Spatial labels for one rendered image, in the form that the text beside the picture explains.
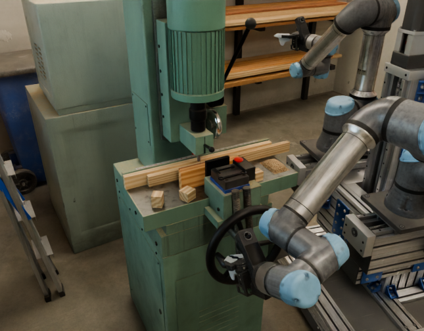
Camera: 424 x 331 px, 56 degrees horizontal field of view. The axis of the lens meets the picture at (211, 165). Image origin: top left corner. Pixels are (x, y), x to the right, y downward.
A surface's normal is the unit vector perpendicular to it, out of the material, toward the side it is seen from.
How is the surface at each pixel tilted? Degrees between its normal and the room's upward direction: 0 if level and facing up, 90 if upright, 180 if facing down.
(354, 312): 0
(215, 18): 90
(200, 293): 90
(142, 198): 0
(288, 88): 90
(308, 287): 60
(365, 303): 0
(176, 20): 90
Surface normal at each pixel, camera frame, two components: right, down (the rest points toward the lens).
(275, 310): 0.00, -0.88
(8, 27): 0.51, 0.41
